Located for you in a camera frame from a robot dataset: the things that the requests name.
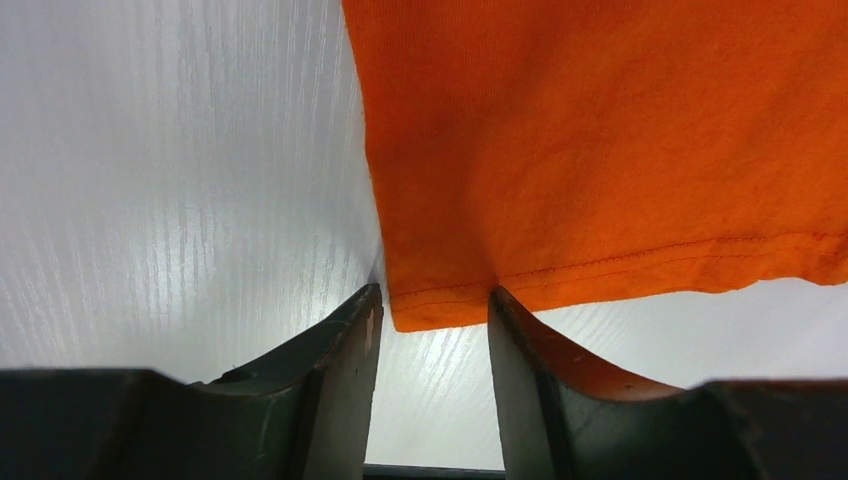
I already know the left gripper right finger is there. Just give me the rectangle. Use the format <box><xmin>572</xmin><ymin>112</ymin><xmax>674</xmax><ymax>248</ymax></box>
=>
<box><xmin>487</xmin><ymin>288</ymin><xmax>847</xmax><ymax>479</ymax></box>

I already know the orange t-shirt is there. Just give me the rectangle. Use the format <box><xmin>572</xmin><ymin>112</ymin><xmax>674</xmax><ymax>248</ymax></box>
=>
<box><xmin>343</xmin><ymin>1</ymin><xmax>847</xmax><ymax>332</ymax></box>

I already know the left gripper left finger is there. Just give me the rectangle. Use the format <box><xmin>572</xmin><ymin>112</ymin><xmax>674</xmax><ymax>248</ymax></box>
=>
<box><xmin>1</xmin><ymin>284</ymin><xmax>383</xmax><ymax>479</ymax></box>

